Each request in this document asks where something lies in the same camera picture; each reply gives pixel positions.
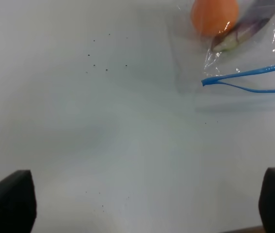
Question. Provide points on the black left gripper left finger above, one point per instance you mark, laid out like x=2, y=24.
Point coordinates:
x=18, y=206

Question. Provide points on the clear zip bag blue seal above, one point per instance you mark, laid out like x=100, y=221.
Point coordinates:
x=250, y=66

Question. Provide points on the purple eggplant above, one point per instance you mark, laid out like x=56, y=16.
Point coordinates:
x=255, y=18

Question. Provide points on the orange fruit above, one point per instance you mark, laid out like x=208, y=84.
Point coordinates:
x=212, y=17

